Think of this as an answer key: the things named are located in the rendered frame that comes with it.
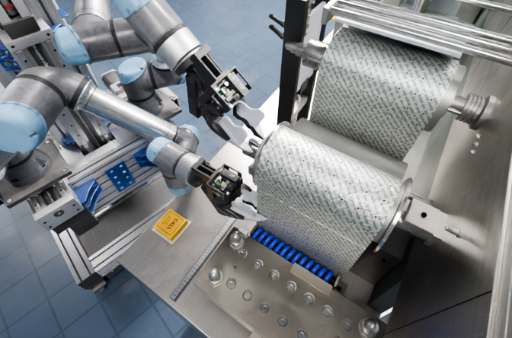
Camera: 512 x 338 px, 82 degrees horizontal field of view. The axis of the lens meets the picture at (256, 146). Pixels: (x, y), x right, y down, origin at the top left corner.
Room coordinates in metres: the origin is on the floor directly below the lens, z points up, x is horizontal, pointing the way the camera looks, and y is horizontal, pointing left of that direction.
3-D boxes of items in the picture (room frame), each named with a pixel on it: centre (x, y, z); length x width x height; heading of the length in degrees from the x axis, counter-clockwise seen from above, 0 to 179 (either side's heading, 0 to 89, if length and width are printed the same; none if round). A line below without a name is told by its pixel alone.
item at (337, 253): (0.26, -0.10, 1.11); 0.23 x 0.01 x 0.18; 57
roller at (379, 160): (0.41, -0.20, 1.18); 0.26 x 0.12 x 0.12; 57
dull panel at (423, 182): (1.08, -0.91, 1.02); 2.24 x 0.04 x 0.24; 147
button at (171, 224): (0.37, 0.25, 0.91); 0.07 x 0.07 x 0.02; 57
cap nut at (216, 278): (0.19, 0.09, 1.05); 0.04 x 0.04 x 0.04
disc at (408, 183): (0.24, -0.24, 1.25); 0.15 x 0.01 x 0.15; 147
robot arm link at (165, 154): (0.48, 0.23, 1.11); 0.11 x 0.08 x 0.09; 57
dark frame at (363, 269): (0.32, -0.19, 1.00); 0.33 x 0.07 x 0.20; 57
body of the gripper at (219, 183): (0.39, 0.10, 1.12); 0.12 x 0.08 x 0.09; 57
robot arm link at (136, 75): (0.97, 0.48, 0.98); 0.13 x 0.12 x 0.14; 109
